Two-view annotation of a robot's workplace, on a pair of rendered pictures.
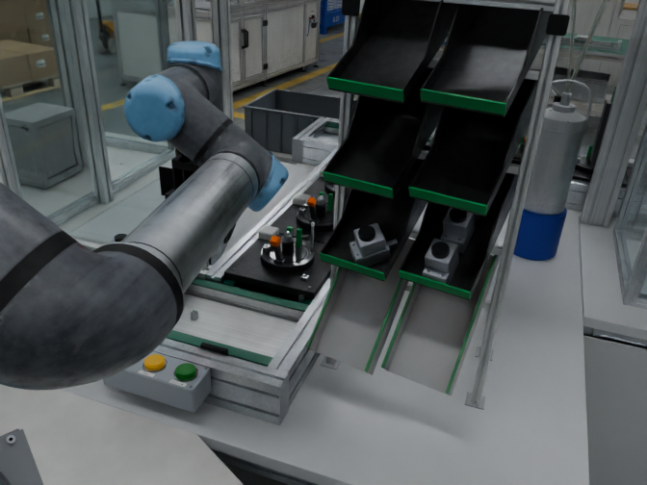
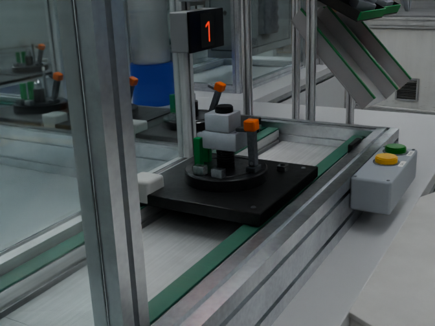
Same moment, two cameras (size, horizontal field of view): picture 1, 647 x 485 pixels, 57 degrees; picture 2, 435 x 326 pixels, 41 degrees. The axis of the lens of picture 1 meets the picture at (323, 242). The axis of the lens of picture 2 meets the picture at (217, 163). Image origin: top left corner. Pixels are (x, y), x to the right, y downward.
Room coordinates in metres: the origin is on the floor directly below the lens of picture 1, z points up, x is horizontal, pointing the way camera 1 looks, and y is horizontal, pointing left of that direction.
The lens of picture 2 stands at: (1.01, 1.38, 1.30)
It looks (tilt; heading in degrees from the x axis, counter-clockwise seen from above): 18 degrees down; 281
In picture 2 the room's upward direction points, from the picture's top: 2 degrees counter-clockwise
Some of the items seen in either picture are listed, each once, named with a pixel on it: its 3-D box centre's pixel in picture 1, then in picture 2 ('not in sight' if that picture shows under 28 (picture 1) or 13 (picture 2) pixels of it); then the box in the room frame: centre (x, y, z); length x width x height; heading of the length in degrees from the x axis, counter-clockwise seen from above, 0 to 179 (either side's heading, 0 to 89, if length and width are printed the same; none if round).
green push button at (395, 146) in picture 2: (186, 372); (395, 151); (0.89, 0.25, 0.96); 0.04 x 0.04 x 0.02
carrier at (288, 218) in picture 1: (321, 207); not in sight; (1.56, 0.01, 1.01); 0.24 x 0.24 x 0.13; 71
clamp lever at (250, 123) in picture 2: not in sight; (248, 141); (1.14, 0.47, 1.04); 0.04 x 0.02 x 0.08; 161
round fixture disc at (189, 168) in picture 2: not in sight; (226, 172); (1.18, 0.46, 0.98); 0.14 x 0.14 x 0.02
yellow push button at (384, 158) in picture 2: (154, 364); (386, 161); (0.91, 0.32, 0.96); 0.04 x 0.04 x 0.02
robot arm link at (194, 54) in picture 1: (194, 84); not in sight; (0.86, 0.20, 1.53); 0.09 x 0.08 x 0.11; 170
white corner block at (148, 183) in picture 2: not in sight; (145, 187); (1.31, 0.52, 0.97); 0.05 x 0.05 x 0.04; 71
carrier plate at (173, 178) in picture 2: not in sight; (226, 183); (1.18, 0.46, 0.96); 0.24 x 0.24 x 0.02; 71
